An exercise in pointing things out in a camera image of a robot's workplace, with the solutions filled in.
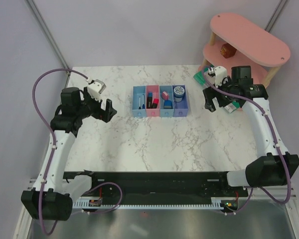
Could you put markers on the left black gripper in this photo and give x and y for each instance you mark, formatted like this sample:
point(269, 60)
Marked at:
point(104, 115)

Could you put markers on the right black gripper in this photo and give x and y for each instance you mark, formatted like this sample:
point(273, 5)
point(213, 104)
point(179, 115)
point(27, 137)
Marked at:
point(209, 95)

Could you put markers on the blue cleaning gel jar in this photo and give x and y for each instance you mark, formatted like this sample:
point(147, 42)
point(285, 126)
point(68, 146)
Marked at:
point(178, 92)

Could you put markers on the purple blue bin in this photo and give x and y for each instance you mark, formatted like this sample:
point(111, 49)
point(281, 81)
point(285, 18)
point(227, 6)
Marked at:
point(181, 109)

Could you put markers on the light blue end bin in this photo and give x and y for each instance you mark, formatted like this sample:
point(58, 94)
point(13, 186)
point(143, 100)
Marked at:
point(138, 91)

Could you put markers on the blue pencil sharpener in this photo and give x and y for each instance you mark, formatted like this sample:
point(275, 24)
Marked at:
point(167, 105)

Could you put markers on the blue highlighter marker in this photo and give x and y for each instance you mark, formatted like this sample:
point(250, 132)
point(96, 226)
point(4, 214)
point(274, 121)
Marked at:
point(149, 100)

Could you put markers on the pink eraser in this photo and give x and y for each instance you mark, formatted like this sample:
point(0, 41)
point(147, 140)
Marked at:
point(165, 95)

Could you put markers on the pink bin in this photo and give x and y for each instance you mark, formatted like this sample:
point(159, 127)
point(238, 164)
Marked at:
point(155, 94)

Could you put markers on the pink highlighter marker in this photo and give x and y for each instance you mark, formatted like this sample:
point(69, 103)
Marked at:
point(155, 103)

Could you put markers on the black capped pen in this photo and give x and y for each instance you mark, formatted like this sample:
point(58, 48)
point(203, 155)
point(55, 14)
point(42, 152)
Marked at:
point(140, 103)

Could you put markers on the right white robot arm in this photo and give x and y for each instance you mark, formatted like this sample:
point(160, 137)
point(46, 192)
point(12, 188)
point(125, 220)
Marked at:
point(275, 165)

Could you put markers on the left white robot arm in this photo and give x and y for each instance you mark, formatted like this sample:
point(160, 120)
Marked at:
point(49, 198)

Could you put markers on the green spiral notebook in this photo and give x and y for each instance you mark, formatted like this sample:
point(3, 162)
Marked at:
point(201, 79)

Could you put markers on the red brown small box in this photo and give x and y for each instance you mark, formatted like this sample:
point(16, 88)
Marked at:
point(227, 50)

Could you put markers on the pink two tier shelf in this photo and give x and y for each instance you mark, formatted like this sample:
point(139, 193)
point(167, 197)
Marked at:
point(256, 47)

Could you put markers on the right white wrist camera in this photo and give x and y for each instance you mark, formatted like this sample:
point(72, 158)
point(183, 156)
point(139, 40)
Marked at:
point(219, 73)

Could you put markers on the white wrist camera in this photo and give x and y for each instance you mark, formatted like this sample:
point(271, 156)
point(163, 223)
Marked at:
point(219, 73)
point(95, 88)

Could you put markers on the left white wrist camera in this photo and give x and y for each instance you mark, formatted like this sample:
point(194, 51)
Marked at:
point(95, 88)

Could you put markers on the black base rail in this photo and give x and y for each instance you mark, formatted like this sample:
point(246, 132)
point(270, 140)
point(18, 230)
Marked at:
point(203, 184)

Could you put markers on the white cable duct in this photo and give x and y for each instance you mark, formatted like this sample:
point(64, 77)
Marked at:
point(93, 204)

